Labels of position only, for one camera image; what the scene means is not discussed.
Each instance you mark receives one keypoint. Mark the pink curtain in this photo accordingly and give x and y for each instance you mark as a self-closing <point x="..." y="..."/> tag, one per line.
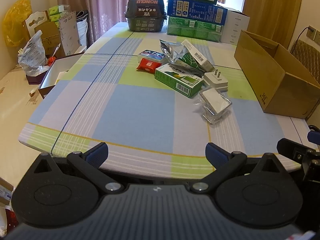
<point x="97" y="5"/>

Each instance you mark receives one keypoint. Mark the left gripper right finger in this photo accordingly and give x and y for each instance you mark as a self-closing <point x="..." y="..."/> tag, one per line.
<point x="226" y="165"/>

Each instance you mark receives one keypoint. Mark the black Hongli food container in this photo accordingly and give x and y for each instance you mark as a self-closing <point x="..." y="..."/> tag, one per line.
<point x="145" y="15"/>

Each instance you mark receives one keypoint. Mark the green wrapped tissue pack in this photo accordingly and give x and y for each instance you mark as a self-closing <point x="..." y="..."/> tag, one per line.
<point x="194" y="29"/>

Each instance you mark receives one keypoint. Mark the white power adapter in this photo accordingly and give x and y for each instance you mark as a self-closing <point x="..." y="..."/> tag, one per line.
<point x="216" y="80"/>

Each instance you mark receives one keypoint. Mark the wall power socket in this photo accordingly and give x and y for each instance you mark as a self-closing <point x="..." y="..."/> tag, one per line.
<point x="311" y="33"/>

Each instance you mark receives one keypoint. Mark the blue carton box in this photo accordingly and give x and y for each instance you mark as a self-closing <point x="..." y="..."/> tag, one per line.
<point x="194" y="10"/>

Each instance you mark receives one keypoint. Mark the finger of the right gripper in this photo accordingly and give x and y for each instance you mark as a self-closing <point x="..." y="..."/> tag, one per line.
<point x="314" y="137"/>
<point x="292" y="149"/>

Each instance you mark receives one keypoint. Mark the blue floss pick box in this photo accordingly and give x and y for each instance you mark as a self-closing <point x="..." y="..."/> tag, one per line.
<point x="153" y="56"/>

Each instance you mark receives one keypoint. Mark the checked blue green tablecloth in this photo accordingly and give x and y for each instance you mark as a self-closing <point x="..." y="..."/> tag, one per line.
<point x="150" y="129"/>

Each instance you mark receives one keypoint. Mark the white paper envelope bag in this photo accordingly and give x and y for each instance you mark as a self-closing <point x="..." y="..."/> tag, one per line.
<point x="69" y="32"/>

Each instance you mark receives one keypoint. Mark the brown cardboard hang packaging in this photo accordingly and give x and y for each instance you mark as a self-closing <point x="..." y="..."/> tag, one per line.
<point x="50" y="36"/>

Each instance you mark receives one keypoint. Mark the brown curtain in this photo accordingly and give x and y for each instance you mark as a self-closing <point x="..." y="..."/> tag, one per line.
<point x="273" y="19"/>

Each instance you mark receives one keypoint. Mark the white medicine box with barcode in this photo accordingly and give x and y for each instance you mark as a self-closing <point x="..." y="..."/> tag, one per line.
<point x="201" y="60"/>

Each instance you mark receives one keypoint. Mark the red snack packet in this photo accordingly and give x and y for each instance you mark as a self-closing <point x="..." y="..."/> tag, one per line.
<point x="148" y="66"/>

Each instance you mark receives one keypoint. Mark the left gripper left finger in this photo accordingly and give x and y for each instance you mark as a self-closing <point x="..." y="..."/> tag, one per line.
<point x="88" y="164"/>

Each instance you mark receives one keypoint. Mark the yellow plastic bag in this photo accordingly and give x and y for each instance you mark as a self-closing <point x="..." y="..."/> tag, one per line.
<point x="12" y="22"/>

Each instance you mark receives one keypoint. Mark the tall white box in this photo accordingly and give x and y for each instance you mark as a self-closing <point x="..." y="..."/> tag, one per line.
<point x="235" y="22"/>

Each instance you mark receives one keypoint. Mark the brown cardboard box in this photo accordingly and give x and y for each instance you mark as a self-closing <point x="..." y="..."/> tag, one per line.
<point x="282" y="85"/>

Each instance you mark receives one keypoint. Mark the clear case white pad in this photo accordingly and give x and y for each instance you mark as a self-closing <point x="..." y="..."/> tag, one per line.
<point x="212" y="106"/>

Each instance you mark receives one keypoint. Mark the open white shallow box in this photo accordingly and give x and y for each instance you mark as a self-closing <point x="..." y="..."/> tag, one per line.
<point x="56" y="72"/>

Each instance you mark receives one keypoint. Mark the green medicine box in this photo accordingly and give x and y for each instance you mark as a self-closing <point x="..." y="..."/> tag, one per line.
<point x="179" y="79"/>

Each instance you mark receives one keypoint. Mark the silver green foil bag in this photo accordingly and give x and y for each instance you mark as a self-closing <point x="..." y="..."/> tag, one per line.
<point x="178" y="55"/>

